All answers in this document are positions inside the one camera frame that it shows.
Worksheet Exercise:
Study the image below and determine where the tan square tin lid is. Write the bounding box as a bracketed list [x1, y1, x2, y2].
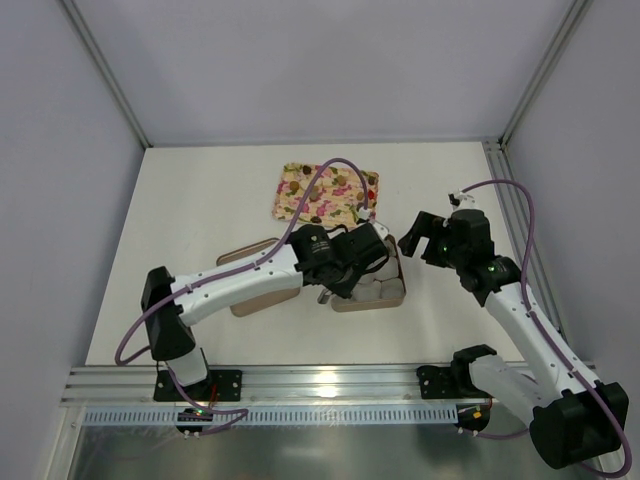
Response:
[216, 237, 301, 317]

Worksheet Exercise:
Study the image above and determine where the floral pattern tray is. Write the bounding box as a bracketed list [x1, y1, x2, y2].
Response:
[272, 163, 380, 228]

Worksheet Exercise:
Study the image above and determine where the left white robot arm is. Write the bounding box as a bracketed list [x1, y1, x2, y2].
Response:
[141, 221, 390, 389]

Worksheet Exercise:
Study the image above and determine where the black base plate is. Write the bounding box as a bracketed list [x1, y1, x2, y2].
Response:
[153, 368, 243, 402]
[416, 365, 490, 400]

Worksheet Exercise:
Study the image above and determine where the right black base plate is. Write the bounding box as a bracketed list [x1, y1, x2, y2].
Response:
[416, 365, 490, 400]

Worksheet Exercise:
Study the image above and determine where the aluminium rail frame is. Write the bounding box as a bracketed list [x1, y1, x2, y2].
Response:
[59, 362, 599, 409]

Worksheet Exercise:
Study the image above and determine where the tan square tin box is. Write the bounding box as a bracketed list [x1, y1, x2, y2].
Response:
[329, 235, 406, 313]

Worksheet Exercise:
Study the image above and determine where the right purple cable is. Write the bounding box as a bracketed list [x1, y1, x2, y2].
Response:
[447, 179, 632, 475]

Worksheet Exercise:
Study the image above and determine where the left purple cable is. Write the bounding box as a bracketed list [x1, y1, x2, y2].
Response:
[114, 157, 374, 436]

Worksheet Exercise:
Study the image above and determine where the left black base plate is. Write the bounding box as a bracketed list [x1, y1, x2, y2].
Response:
[153, 368, 243, 402]

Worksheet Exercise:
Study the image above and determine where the slotted grey cable duct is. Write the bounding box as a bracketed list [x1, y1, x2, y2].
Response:
[82, 404, 458, 427]

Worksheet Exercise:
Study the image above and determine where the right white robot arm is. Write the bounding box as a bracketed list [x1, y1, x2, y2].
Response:
[398, 209, 629, 469]

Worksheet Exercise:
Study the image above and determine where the purple cable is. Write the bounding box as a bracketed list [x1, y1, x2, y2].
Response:
[447, 179, 632, 475]
[114, 157, 374, 436]

